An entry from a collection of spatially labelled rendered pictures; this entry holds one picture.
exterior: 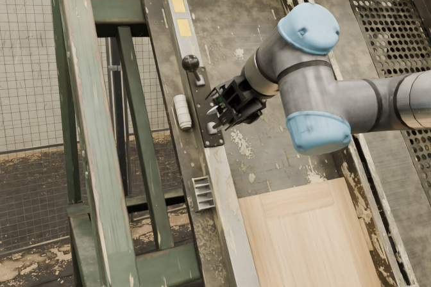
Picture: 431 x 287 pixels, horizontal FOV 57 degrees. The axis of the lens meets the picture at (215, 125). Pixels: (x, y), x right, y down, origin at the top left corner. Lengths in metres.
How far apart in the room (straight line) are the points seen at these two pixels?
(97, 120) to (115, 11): 0.35
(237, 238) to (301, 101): 0.44
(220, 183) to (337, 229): 0.33
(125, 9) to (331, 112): 0.72
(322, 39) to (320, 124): 0.11
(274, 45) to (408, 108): 0.19
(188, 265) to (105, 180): 0.26
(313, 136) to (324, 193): 0.54
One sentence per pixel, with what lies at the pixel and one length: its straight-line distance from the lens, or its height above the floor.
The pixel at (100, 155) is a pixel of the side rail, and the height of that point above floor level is 1.36.
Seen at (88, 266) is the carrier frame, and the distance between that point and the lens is 1.54.
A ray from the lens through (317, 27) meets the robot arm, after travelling 0.53.
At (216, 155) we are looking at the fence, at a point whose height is 1.33.
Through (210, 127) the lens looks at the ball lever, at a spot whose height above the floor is 1.39.
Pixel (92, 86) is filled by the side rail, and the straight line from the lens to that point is 0.87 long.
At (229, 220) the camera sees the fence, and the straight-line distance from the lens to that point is 0.87.
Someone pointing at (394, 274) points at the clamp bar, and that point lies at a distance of 1.05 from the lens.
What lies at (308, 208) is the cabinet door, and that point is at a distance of 0.99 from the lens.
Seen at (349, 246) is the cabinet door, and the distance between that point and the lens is 1.04.
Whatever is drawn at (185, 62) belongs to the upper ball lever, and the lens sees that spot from 0.82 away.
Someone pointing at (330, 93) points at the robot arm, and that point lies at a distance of 0.52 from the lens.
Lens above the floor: 1.61
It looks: 14 degrees down
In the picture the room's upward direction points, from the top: straight up
